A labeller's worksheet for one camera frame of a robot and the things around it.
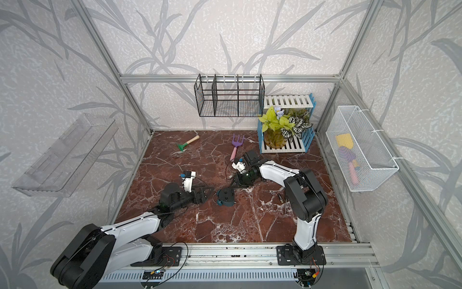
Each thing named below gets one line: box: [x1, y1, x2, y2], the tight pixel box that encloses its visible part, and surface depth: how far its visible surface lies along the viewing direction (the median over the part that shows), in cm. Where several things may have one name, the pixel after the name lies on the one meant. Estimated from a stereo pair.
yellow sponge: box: [335, 133, 355, 150], surface depth 87 cm
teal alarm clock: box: [216, 186, 236, 208], surface depth 88 cm
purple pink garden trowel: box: [338, 145, 361, 187], surface depth 77 cm
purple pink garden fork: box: [230, 133, 245, 162], surface depth 117 cm
